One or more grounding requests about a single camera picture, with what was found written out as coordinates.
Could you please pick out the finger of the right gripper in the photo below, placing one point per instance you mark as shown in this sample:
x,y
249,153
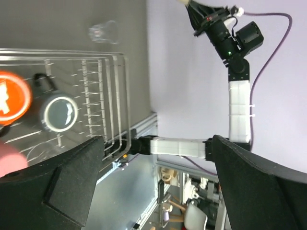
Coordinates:
x,y
203,15

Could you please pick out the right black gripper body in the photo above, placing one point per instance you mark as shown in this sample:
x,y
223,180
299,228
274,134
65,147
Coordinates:
x,y
217,32

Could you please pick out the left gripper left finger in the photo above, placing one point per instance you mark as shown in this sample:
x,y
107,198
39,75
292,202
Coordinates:
x,y
55,194

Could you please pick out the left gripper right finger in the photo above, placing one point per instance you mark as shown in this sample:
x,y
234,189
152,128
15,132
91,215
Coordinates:
x,y
259,194

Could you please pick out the clear plastic cup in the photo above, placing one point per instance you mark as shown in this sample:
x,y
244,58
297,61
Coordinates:
x,y
105,32
42,152

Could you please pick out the pink plastic cup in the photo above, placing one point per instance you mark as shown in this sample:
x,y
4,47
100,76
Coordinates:
x,y
11,159

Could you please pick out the dark grey ceramic mug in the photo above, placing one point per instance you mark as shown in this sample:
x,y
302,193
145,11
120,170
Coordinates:
x,y
53,110

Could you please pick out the orange mug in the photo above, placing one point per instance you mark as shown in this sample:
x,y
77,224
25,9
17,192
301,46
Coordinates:
x,y
15,97

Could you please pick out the steel cup with sleeve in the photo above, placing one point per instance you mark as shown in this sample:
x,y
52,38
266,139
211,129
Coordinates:
x,y
184,2

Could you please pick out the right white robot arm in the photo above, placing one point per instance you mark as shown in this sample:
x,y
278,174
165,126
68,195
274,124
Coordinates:
x,y
232,47

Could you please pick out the wire dish rack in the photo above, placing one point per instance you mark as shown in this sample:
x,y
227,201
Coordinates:
x,y
97,81

